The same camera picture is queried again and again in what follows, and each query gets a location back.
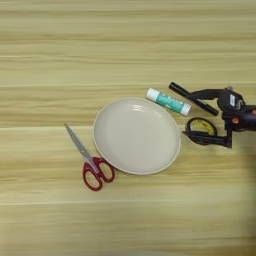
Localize small black box white label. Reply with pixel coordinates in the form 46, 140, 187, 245
217, 87, 247, 116

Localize white green glue stick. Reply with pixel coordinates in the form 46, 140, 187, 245
145, 87, 193, 117

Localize black marker pen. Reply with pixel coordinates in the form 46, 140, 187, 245
168, 81, 220, 117

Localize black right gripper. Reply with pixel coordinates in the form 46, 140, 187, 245
182, 88, 256, 150

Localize red handled scissors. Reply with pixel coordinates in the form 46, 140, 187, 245
63, 123, 116, 192

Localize black tape roll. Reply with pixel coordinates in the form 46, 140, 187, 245
185, 116, 218, 147

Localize beige round plate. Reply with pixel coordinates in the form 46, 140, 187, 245
92, 96, 182, 176

